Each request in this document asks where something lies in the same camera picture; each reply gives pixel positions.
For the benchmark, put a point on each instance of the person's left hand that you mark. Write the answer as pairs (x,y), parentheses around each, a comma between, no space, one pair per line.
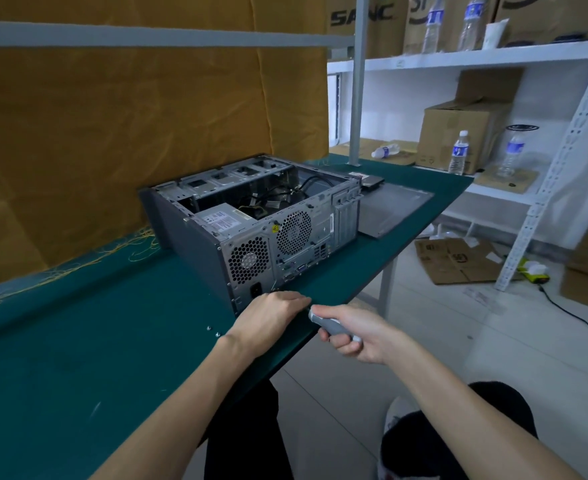
(266,314)

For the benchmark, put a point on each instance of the person's right hand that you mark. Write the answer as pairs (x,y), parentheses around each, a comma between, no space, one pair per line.
(371,337)

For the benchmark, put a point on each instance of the person's right thumb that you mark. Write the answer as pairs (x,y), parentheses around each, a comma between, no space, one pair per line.
(341,313)

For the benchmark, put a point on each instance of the person's left fingers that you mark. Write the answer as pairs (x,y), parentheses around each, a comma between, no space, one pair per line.
(294,300)

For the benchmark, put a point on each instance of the grey screwdriver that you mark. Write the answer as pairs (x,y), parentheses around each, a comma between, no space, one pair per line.
(330,324)

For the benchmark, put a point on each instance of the person's left forearm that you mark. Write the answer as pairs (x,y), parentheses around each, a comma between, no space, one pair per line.
(184,409)

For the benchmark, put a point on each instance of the person's right forearm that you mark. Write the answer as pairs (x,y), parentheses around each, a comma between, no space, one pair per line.
(469,419)

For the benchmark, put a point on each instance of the white table leg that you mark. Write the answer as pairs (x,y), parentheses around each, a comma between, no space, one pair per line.
(388,289)

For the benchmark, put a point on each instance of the open grey computer case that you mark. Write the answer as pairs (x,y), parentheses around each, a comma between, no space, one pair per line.
(254,219)

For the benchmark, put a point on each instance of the person's white shoe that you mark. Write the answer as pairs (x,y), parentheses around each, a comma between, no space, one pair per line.
(398,414)

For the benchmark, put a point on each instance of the grey computer side panel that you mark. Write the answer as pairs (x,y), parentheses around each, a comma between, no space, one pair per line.
(394,207)

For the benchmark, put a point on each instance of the flattened cardboard box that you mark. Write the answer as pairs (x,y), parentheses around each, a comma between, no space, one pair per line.
(456,262)

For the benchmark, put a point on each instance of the black drive unit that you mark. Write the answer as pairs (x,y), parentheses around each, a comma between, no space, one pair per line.
(370,181)

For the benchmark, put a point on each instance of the person's black trousers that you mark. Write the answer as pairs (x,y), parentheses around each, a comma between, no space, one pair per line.
(424,444)

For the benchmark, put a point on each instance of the clear water bottle blue label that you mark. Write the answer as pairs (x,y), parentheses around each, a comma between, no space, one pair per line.
(385,151)
(433,24)
(458,153)
(472,22)
(513,154)

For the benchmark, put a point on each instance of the flat cardboard sheet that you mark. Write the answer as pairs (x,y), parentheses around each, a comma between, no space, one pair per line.
(374,147)

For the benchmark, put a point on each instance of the yellow-green power strip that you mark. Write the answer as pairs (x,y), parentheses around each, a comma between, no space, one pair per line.
(535,272)

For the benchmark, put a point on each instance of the green table mat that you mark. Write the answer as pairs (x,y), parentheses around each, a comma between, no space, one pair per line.
(98,334)

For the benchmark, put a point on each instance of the small flat cardboard box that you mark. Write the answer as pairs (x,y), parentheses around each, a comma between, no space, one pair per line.
(509,182)

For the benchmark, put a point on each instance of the open brown cardboard box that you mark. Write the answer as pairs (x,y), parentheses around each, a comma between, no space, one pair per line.
(454,129)

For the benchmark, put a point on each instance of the loose yellow threads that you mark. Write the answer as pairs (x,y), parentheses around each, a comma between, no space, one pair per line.
(63,267)

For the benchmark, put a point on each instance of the yellow cloth backdrop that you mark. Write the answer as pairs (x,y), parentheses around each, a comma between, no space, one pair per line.
(123,124)

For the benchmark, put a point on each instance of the clear container black rim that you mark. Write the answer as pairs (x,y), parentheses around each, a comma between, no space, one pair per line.
(523,128)

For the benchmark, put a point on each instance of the white shelf unit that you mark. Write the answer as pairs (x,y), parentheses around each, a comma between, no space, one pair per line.
(549,144)

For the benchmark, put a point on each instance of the cardboard box with black print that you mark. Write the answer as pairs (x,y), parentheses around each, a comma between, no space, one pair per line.
(369,19)
(554,17)
(449,14)

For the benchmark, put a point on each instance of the grey metal frame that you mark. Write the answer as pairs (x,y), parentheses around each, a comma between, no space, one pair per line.
(173,33)

